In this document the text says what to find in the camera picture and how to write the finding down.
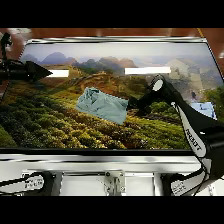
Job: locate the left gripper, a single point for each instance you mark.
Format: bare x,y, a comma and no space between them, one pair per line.
15,71

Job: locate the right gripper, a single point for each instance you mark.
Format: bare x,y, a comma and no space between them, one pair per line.
140,105

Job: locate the pale green shirt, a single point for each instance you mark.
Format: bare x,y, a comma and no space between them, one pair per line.
103,106

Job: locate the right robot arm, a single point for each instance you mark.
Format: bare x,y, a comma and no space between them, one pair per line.
193,125

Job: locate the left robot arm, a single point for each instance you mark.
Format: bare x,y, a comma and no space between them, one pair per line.
33,182

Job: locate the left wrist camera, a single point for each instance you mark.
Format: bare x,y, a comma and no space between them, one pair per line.
5,41

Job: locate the silver frame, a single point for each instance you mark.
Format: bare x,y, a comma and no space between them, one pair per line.
83,160

